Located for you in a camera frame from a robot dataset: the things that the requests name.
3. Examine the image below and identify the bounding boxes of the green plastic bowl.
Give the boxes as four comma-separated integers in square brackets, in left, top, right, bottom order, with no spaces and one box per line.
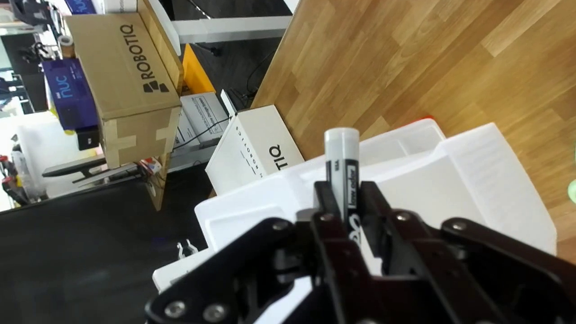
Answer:
[567,179,576,203]

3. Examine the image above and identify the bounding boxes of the Robotiq cardboard box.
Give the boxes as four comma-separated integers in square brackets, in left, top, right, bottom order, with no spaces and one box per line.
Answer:
[65,12,182,210]

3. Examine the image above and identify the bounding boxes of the black and white marker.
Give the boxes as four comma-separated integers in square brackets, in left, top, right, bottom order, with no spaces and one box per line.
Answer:
[324,127,362,242]

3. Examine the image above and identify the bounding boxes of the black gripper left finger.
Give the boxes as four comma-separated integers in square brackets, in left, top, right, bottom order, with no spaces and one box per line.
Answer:
[144,181,345,324]

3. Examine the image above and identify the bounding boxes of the white Robotiq box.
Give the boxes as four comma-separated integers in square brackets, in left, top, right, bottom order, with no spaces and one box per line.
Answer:
[205,104,304,194]

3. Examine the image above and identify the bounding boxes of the white plastic drawer unit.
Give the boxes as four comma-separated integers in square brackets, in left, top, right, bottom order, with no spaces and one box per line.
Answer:
[160,120,558,324]

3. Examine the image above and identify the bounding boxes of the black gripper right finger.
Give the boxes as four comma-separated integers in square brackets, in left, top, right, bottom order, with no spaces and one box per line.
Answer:
[358,181,576,324]

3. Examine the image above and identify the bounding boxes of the blue box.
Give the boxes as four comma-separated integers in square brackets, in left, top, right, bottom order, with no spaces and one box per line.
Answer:
[41,57,99,129]

